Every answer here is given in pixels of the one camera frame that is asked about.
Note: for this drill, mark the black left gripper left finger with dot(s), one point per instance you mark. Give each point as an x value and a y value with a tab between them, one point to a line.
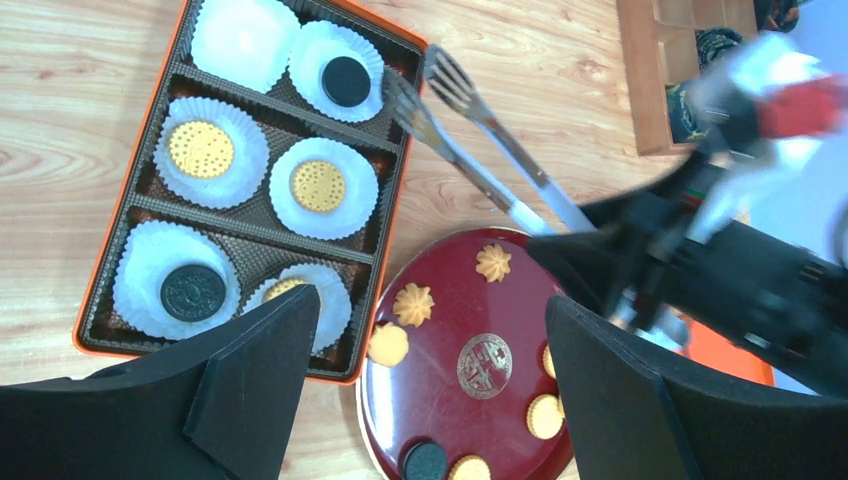
219	405

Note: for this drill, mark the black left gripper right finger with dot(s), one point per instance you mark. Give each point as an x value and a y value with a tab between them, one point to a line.
638	411

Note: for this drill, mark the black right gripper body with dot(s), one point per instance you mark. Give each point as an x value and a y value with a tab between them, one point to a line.
777	301

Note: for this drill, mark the orange box lid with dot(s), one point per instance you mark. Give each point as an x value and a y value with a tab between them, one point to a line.
712	350

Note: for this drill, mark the black chocolate cookie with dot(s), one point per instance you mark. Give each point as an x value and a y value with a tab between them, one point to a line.
425	460
345	81
192	293

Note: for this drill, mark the dotted round biscuit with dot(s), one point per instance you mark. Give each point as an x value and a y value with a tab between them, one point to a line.
470	467
282	286
318	186
201	150
547	362
545	416

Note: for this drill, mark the orange cookie box tray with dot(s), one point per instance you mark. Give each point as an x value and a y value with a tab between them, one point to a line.
251	234

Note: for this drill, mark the rolled dark patterned tie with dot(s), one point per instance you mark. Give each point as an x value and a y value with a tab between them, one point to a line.
714	42
683	123

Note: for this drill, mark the white paper cup bottom-left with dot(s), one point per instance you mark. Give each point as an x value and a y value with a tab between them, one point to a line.
153	250

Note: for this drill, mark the white paper cup bottom-right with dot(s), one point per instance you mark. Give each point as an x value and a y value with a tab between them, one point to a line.
335	303

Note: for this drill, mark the flower butter cookie upper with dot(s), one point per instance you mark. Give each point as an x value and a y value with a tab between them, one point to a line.
493	263

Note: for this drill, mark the flower butter cookie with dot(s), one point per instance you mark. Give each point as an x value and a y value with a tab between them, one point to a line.
413	305
493	263

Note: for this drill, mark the dark red round plate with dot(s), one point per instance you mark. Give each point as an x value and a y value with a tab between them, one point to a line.
472	369

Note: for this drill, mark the plain round butter cookie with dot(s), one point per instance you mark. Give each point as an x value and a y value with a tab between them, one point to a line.
388	345

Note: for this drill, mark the flower butter cookie left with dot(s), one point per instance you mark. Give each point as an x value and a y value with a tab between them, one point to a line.
413	305

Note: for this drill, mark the wooden compartment organizer box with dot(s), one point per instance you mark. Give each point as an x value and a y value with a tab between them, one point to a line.
659	48

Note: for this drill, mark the white paper cup middle-right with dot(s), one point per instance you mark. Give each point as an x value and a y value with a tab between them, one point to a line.
358	205

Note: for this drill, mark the white paper cup middle-left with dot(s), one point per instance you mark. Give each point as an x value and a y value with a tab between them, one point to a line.
251	160

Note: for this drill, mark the white paper cup top-left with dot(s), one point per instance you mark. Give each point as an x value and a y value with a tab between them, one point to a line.
243	41

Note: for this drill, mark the white paper cup top-right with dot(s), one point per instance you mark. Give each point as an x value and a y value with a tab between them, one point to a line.
316	44

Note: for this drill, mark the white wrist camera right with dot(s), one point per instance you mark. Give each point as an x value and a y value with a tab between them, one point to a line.
767	102

